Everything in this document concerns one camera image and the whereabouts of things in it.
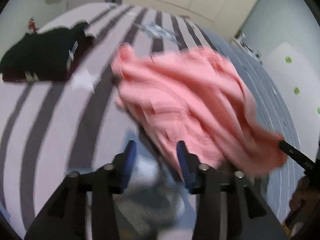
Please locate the black folded clothes pile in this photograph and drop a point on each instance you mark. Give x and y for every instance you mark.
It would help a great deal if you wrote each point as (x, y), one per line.
(50, 56)

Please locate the person's right hand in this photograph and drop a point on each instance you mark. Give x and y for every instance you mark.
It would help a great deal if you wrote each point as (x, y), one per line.
(305, 193)

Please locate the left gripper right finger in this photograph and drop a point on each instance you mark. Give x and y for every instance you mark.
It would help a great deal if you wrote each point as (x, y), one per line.
(189, 165)

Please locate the striped grey bed cover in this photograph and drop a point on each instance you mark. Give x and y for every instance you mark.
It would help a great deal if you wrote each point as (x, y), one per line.
(48, 129)

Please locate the bedside table with items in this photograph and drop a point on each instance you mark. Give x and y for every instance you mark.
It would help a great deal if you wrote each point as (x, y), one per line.
(238, 40)

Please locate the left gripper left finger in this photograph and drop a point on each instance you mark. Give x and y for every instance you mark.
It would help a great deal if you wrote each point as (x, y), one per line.
(123, 167)

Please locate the pink shirt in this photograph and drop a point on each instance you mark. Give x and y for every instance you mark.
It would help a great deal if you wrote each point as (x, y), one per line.
(196, 96)

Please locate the red fire extinguisher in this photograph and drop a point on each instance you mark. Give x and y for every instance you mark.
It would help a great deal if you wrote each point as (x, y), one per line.
(31, 28)

